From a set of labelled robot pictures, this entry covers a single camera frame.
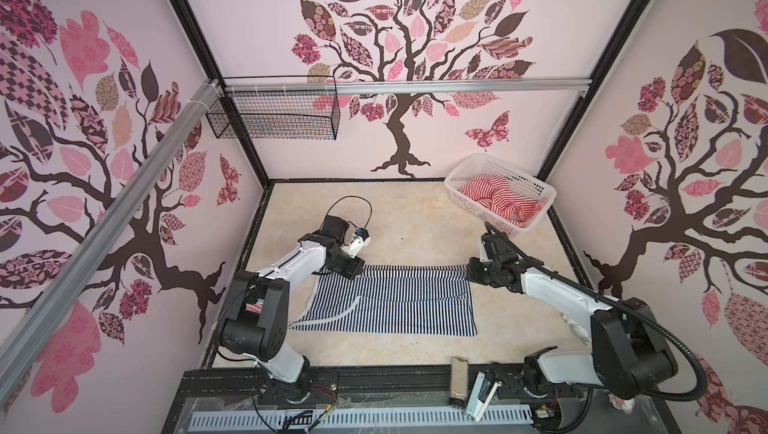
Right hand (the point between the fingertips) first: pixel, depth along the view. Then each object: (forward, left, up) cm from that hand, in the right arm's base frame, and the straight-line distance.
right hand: (467, 268), depth 90 cm
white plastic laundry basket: (+42, -6, +4) cm, 42 cm away
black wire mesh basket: (+43, +59, +30) cm, 79 cm away
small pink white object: (-36, -30, 0) cm, 47 cm away
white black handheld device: (-34, +2, -2) cm, 34 cm away
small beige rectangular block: (-30, +7, -1) cm, 30 cm away
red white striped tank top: (+33, -16, -2) cm, 37 cm away
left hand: (-1, +34, 0) cm, 34 cm away
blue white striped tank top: (-8, +16, -4) cm, 19 cm away
